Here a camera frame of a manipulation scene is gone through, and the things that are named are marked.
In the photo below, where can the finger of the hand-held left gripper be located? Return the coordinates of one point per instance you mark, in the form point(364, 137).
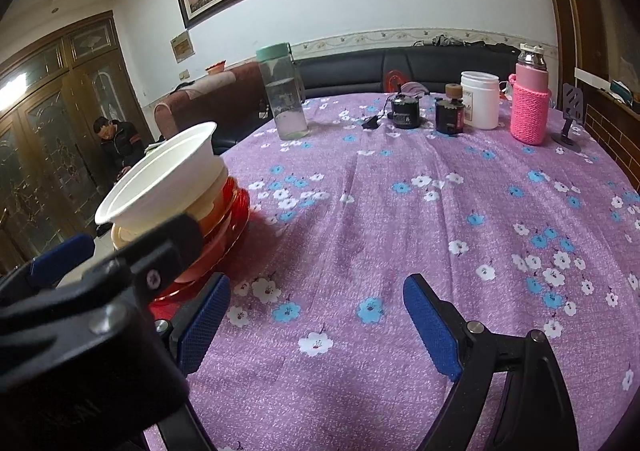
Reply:
point(160, 251)
point(62, 258)

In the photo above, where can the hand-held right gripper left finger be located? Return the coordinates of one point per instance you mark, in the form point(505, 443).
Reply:
point(202, 326)

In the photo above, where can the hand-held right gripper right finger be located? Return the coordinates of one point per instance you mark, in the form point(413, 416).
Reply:
point(432, 326)

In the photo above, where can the red gold-rimmed plate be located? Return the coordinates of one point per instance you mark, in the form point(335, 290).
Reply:
point(220, 256)
point(240, 203)

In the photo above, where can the white disposable bowl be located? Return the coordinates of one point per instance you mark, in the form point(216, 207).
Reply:
point(160, 176)

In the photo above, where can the purple floral tablecloth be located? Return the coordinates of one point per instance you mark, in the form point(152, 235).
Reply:
point(400, 231)

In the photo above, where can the wooden glass-door cabinet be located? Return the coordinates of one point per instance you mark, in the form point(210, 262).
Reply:
point(45, 131)

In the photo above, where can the brown armchair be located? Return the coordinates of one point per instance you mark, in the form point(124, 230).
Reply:
point(220, 96)

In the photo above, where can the small red bowl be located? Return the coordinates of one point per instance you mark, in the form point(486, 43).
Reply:
point(215, 67)

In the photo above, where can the clear bottle with green lid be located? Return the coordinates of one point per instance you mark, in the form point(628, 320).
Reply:
point(285, 101)

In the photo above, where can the dark jar with cork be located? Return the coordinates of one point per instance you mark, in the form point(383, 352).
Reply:
point(449, 116)

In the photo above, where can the small black charger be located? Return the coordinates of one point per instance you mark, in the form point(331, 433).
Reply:
point(370, 122)

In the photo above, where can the black round jar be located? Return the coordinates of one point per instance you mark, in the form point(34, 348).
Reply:
point(406, 113)

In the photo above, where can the white plastic container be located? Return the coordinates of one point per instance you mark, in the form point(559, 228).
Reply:
point(480, 103)

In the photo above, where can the pink bottle with knitted sleeve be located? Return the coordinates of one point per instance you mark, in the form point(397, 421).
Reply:
point(530, 106)

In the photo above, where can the red item on sofa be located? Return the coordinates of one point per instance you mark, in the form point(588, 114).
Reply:
point(395, 79)

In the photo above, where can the black leather sofa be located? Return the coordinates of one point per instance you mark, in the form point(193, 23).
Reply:
point(350, 73)

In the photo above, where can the grey phone stand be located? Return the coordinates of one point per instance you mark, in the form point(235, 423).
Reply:
point(572, 106)

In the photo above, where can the dark clothes on sofa back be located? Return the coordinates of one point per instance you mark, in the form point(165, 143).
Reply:
point(465, 42)

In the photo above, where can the white wall outlet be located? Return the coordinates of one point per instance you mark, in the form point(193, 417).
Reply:
point(185, 74)

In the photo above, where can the small wall calendar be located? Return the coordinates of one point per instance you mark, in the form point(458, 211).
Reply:
point(182, 47)

